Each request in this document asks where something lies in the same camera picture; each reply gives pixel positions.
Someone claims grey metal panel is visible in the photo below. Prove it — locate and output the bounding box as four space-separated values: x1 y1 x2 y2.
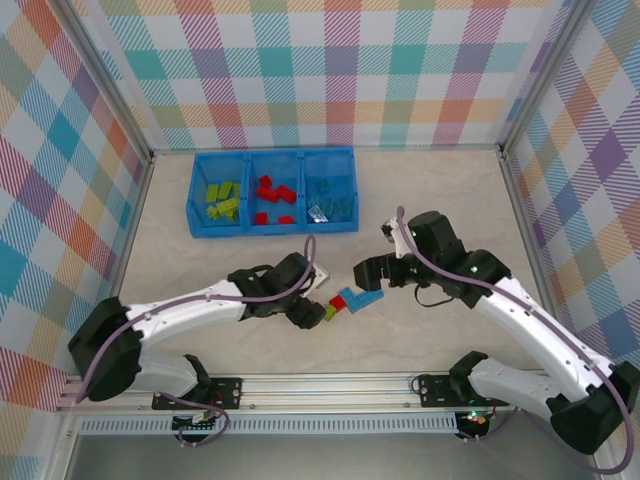
64 432 601 480

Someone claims small electronics board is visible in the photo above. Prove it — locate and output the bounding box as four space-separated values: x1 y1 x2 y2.
457 409 491 436
172 412 221 432

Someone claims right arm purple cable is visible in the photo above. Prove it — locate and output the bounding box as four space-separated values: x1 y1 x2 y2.
394 205 635 476

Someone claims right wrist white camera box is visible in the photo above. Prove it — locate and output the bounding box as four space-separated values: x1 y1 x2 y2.
382 217 416 260

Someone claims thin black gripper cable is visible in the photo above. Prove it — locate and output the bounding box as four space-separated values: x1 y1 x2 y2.
413 284 457 309

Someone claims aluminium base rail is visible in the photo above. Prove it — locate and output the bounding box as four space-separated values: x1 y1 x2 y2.
55 372 556 415

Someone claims aluminium table edge rail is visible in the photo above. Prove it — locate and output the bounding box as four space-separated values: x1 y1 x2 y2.
87 154 156 376
499 149 571 351
152 143 504 154

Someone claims white slotted cable duct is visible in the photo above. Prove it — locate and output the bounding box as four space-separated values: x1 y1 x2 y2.
79 417 459 435

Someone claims aluminium frame post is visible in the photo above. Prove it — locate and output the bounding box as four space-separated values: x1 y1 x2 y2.
47 412 84 480
54 0 156 164
597 452 624 480
497 0 601 156

